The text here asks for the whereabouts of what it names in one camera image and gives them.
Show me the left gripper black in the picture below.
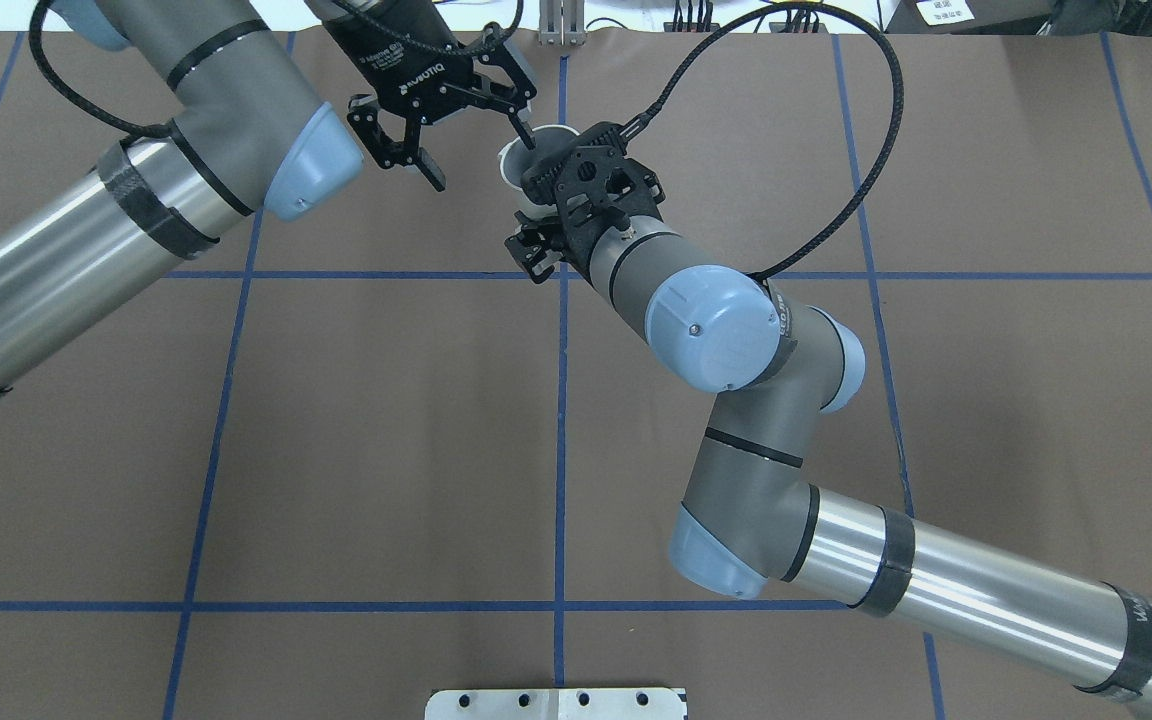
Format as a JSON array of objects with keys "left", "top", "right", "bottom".
[{"left": 320, "top": 1, "right": 538, "bottom": 192}]

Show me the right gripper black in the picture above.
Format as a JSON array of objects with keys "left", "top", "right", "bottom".
[{"left": 506, "top": 209, "right": 588, "bottom": 285}]

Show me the white mug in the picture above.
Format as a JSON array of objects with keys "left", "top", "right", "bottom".
[{"left": 497, "top": 124, "right": 579, "bottom": 222}]

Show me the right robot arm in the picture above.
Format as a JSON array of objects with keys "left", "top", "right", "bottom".
[{"left": 552, "top": 223, "right": 1152, "bottom": 719}]

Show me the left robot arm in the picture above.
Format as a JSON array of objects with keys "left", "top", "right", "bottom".
[{"left": 0, "top": 1, "right": 538, "bottom": 400}]

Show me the aluminium frame post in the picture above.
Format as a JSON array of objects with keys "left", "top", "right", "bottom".
[{"left": 538, "top": 0, "right": 588, "bottom": 47}]

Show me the white pedestal column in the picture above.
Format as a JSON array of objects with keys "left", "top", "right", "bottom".
[{"left": 424, "top": 687, "right": 689, "bottom": 719}]

